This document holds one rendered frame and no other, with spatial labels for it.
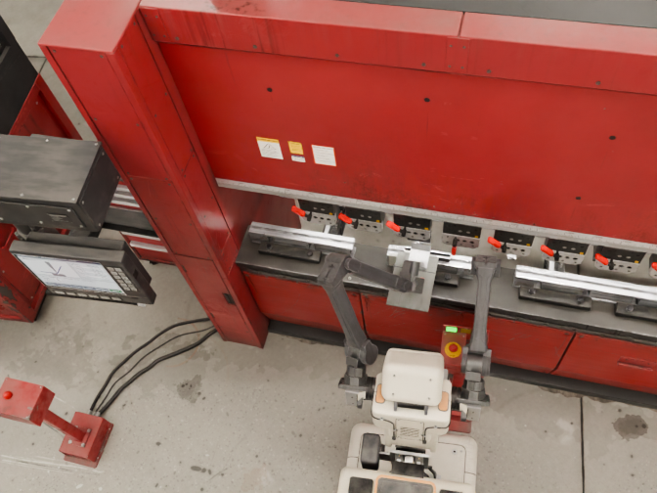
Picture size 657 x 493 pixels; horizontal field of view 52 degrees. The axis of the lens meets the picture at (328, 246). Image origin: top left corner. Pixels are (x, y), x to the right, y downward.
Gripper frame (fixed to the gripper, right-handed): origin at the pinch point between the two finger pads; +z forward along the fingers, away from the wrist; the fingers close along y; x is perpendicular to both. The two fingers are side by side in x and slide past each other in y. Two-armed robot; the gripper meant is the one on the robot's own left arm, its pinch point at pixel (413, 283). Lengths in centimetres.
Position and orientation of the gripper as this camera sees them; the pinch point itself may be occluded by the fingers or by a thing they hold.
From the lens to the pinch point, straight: 288.7
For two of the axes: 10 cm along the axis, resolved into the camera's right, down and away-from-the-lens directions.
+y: -9.6, -1.7, 2.1
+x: -1.7, 9.9, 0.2
